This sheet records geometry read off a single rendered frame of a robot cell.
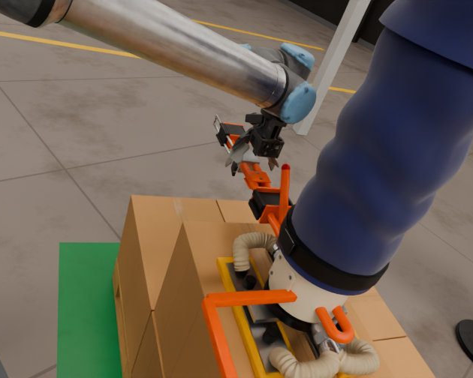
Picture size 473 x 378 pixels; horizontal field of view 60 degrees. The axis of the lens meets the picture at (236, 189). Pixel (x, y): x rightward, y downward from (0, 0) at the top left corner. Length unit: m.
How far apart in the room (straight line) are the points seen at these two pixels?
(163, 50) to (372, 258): 0.50
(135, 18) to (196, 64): 0.12
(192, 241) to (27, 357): 1.06
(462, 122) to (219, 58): 0.38
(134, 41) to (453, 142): 0.49
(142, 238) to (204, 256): 0.61
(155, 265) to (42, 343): 0.65
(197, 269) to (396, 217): 0.50
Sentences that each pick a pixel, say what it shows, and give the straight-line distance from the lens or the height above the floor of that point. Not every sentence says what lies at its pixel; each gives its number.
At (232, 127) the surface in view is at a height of 1.09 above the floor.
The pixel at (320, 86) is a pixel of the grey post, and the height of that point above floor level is 0.54.
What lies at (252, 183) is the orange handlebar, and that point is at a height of 1.08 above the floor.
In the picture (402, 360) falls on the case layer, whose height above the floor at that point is 0.54.
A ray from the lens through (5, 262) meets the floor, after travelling 2.26.
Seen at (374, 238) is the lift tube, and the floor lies 1.29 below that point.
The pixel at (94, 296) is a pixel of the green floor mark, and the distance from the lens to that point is 2.12.
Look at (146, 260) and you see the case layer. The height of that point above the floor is 0.54.
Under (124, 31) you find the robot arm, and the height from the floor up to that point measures 1.49.
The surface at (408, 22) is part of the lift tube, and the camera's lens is 0.64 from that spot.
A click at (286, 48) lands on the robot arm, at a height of 1.44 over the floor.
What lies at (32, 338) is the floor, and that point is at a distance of 1.99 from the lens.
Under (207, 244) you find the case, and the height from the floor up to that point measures 0.94.
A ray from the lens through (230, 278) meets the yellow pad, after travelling 1.01.
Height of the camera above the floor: 1.67
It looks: 33 degrees down
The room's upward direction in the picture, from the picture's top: 22 degrees clockwise
